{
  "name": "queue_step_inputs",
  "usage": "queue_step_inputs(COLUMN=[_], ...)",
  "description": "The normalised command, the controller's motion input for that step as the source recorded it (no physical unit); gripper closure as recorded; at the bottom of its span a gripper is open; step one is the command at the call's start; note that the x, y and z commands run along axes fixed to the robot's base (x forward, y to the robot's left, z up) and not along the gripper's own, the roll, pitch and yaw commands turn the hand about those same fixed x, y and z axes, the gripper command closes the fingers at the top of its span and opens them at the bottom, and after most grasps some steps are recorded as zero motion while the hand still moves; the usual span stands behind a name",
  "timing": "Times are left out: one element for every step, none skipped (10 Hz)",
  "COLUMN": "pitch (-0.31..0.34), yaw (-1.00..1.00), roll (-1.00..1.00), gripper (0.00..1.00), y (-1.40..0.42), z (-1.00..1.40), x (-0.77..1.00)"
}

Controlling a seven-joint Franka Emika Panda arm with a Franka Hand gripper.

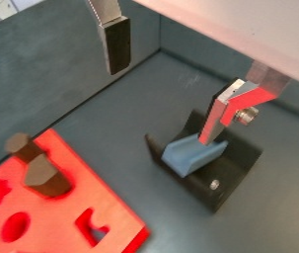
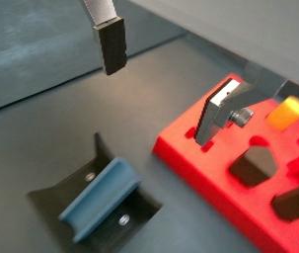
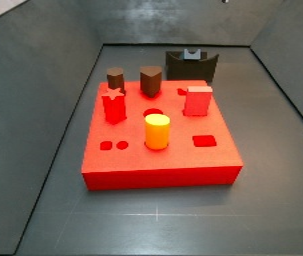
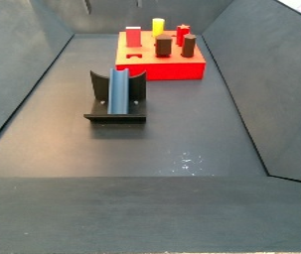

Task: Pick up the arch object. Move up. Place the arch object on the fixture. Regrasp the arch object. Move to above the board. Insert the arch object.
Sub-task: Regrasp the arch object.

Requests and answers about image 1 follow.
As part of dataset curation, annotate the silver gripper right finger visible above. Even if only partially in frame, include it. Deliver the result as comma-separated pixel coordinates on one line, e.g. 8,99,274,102
199,61,290,144

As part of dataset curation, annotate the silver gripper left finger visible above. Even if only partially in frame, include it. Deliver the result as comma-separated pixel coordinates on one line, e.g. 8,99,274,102
85,0,131,75

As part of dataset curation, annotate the blue arch block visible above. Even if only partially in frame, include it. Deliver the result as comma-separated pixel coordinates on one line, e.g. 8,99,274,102
160,134,228,178

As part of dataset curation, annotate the black curved fixture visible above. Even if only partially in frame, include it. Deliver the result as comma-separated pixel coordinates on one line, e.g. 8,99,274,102
144,108,263,213

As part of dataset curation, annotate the red peg board base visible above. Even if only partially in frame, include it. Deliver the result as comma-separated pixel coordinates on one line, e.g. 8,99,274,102
0,129,149,253

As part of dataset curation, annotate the brown hexagonal peg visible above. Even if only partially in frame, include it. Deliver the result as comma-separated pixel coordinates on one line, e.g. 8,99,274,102
5,132,44,163

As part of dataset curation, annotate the brown rounded triangular peg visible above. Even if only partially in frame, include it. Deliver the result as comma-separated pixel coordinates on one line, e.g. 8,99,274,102
24,154,71,198

